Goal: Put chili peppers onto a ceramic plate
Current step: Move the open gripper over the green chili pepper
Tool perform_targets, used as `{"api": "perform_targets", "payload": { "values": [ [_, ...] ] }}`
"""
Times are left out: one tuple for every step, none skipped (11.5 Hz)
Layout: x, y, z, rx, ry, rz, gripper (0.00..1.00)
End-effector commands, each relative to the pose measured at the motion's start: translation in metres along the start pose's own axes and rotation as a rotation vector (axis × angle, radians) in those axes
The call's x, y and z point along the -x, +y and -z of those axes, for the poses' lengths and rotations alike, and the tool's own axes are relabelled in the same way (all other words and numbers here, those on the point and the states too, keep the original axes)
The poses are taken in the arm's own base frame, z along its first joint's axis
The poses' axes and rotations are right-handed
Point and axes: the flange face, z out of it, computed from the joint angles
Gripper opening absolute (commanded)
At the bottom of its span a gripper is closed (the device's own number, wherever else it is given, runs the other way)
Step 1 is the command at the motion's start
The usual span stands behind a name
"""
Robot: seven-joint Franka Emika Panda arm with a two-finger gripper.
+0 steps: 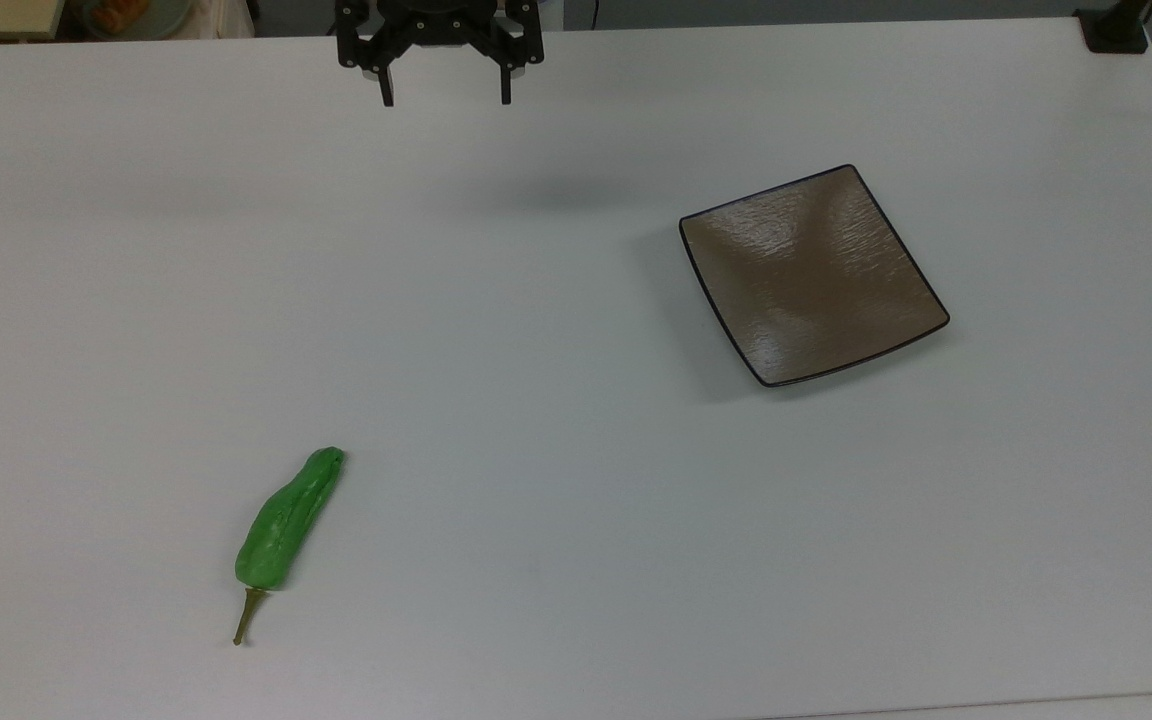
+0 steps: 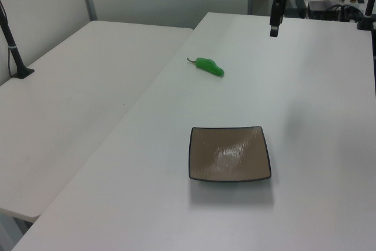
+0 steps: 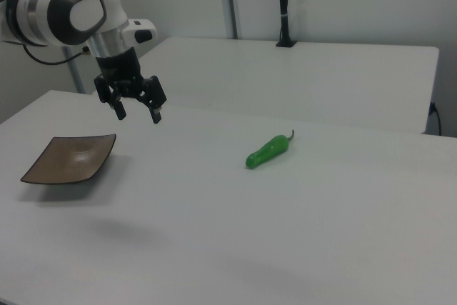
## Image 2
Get green chili pepper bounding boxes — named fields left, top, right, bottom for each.
left=186, top=56, right=226, bottom=78

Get square brown ceramic plate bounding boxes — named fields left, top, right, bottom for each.
left=187, top=125, right=273, bottom=182

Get black electronics box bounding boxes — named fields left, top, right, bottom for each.
left=307, top=0, right=338, bottom=20

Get tangled black cables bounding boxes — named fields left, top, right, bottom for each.
left=334, top=4, right=364, bottom=23

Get black clamped camera pole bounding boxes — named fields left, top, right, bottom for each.
left=356, top=0, right=376, bottom=32

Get black camera pole, white band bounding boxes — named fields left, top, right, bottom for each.
left=0, top=0, right=35, bottom=80

